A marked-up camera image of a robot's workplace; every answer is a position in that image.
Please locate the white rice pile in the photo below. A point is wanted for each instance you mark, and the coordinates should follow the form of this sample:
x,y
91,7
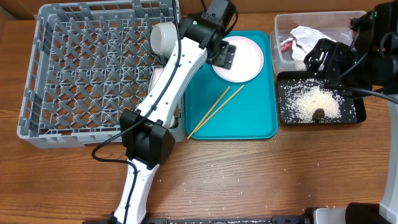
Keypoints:
x,y
314,101

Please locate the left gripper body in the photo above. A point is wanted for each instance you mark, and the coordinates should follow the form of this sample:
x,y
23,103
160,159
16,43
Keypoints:
x,y
222,57

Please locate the white napkin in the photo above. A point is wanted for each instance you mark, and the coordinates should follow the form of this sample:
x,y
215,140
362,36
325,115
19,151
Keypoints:
x,y
305,39

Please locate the grey dishwasher rack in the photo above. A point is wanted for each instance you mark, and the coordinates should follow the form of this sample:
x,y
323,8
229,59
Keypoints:
x,y
89,61

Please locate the clear plastic bin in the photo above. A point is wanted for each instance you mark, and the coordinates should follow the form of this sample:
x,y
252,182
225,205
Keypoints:
x,y
334,24

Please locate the wooden chopstick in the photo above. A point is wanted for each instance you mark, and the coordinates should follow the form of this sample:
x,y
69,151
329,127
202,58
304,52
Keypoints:
x,y
222,105
208,113

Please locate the grey bowl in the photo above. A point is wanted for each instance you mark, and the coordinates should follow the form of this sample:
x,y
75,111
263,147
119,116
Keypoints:
x,y
163,38

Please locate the teal plastic tray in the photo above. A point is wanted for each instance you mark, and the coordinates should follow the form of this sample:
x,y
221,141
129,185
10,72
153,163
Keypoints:
x,y
252,111

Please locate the black plastic tray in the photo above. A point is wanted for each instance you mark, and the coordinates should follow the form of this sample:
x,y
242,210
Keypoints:
x,y
311,102

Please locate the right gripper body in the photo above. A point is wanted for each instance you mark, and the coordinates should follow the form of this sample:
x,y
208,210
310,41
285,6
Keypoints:
x,y
321,55

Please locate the red snack wrapper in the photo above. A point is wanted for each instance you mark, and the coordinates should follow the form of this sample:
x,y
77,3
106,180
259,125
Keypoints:
x,y
287,44

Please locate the brown food scrap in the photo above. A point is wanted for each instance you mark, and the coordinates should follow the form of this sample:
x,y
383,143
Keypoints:
x,y
318,114

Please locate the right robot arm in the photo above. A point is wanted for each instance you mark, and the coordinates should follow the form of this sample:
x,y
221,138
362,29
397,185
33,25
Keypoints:
x,y
366,67

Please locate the white plate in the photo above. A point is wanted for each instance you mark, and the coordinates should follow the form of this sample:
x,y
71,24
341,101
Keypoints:
x,y
247,62

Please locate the small white bowl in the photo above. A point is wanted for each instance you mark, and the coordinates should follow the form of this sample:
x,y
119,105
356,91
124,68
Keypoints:
x,y
154,78

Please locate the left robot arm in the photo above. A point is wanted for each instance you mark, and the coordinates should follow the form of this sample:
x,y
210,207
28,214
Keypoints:
x,y
187,44

